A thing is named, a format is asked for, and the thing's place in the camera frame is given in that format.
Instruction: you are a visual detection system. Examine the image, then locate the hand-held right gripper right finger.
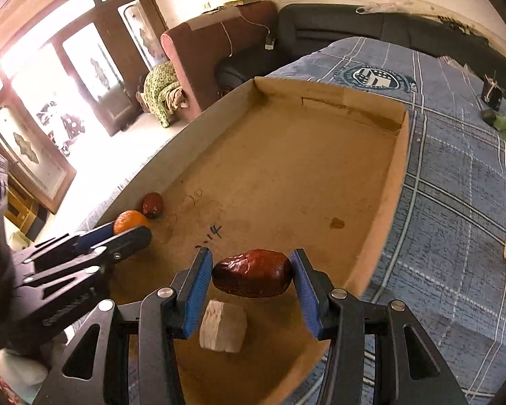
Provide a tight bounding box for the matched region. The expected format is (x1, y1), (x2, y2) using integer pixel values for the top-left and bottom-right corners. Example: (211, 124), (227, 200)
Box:
(290, 249), (469, 405)

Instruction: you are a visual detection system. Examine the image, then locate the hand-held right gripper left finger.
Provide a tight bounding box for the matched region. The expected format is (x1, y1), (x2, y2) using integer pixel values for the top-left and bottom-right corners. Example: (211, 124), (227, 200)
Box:
(34, 247), (215, 405)

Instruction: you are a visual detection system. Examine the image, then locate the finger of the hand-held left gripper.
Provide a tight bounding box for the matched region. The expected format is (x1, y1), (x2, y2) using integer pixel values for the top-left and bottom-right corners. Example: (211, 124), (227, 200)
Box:
(23, 225), (152, 290)
(12, 223), (115, 264)

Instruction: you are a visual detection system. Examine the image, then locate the orange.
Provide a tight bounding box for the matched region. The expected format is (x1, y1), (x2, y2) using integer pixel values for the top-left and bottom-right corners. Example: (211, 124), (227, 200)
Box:
(113, 210), (149, 236)

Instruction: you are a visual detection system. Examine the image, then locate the small red date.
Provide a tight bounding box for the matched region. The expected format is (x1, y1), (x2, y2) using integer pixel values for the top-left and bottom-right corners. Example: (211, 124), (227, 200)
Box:
(142, 192), (164, 219)

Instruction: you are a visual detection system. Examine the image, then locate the large red date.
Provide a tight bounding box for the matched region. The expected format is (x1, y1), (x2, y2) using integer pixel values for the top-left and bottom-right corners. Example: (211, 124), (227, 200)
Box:
(212, 249), (292, 298)

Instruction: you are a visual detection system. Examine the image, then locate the brown cardboard box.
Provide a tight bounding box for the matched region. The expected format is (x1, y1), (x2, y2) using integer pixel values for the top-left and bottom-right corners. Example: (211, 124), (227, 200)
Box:
(105, 77), (411, 405)

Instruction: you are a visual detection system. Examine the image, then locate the open wooden door leaf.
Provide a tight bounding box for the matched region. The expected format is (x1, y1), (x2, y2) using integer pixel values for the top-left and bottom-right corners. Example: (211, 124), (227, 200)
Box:
(0, 101), (77, 215)

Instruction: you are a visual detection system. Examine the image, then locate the green patterned cloth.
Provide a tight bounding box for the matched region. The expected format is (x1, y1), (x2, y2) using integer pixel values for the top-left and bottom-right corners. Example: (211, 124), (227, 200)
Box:
(143, 61), (190, 128)

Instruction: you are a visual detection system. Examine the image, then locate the blue plaid bedsheet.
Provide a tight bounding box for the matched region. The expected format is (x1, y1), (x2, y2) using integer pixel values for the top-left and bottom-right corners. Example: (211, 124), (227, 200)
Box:
(74, 36), (506, 405)

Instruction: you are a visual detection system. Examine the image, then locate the brown sofa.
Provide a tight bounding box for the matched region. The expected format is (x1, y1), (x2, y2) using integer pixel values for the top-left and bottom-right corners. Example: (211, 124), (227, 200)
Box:
(160, 0), (279, 112)

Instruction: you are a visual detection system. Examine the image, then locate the brown wooden glass door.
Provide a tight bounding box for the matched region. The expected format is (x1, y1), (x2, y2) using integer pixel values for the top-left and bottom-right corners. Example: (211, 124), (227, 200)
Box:
(0, 0), (167, 216)

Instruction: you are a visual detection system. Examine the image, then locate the black sofa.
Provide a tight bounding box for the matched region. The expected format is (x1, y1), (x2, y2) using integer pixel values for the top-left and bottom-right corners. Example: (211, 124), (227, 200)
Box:
(216, 3), (506, 108)

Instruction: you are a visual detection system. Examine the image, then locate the small black box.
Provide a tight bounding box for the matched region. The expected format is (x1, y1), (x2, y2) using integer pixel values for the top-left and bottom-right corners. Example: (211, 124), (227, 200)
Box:
(481, 72), (504, 108)

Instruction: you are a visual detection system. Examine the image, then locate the white charger cable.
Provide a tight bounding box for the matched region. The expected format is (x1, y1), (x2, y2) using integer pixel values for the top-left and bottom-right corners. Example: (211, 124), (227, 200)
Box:
(219, 6), (276, 57)

